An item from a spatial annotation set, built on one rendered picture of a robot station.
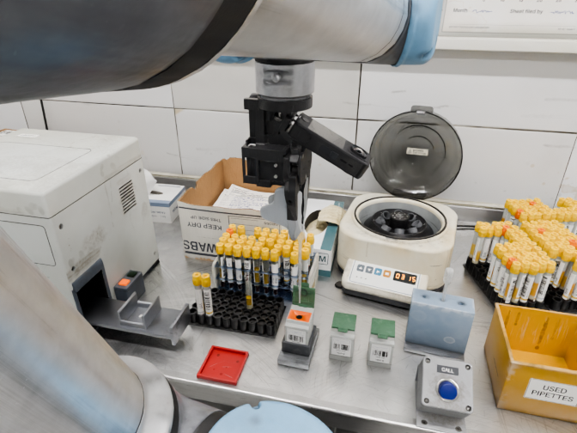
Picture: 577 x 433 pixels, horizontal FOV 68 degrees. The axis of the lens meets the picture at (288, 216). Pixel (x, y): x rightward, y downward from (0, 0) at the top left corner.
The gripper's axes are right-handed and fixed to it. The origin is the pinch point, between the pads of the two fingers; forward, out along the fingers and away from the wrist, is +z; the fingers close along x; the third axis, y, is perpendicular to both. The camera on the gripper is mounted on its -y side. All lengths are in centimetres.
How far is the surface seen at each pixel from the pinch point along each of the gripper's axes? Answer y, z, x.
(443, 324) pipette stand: -23.8, 17.8, -5.9
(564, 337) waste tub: -43.4, 19.0, -9.5
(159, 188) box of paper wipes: 52, 18, -43
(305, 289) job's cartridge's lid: -0.4, 13.1, -3.2
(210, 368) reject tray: 13.0, 24.1, 8.0
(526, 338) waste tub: -38.0, 20.7, -9.4
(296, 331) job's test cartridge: -0.3, 18.1, 1.9
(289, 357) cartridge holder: 0.5, 22.9, 3.4
